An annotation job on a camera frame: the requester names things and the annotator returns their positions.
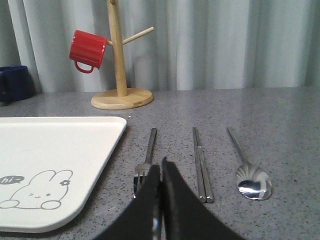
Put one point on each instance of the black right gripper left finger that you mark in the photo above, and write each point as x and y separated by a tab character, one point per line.
141	220

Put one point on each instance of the wooden mug tree stand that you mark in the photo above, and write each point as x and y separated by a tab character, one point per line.
122	97

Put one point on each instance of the silver metal spoon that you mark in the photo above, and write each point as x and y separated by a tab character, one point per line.
252	181

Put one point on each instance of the cream bunny print tray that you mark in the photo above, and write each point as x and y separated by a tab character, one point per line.
49	167

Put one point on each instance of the silver metal chopstick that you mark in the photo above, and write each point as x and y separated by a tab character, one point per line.
200	181
205	175

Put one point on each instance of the silver metal fork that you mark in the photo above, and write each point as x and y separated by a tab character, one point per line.
141	170

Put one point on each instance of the red ribbed mug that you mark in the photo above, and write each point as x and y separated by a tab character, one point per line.
87	51

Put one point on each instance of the grey pleated curtain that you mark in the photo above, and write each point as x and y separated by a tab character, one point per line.
196	44

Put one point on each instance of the navy blue mug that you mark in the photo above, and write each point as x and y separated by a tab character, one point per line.
16	83

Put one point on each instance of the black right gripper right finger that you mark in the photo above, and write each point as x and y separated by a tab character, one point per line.
185	217

